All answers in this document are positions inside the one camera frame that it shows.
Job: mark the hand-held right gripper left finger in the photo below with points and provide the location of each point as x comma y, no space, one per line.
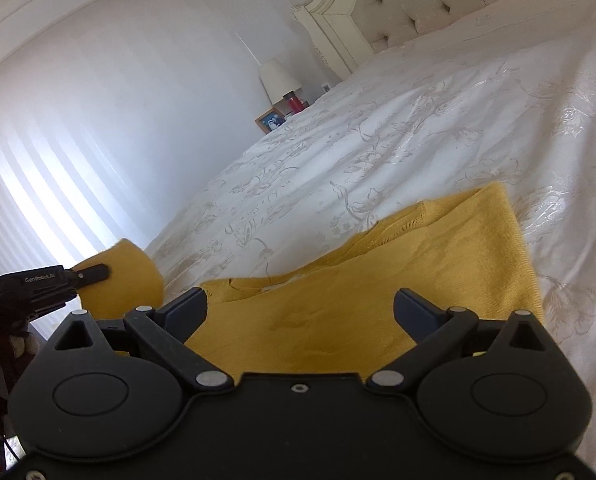
189,311

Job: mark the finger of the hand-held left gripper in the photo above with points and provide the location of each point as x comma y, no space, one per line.
94,273
53,305

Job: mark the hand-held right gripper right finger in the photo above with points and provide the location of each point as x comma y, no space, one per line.
416,312

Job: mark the yellow knit sweater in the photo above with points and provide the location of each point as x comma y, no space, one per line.
367,290

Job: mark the white floral bedspread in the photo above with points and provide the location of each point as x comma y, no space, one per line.
427,125

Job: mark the white shade table lamp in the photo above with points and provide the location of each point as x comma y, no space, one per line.
277,77

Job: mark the cream tufted headboard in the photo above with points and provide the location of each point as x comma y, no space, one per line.
427,0

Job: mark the wooden picture frame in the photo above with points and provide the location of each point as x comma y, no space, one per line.
271,120

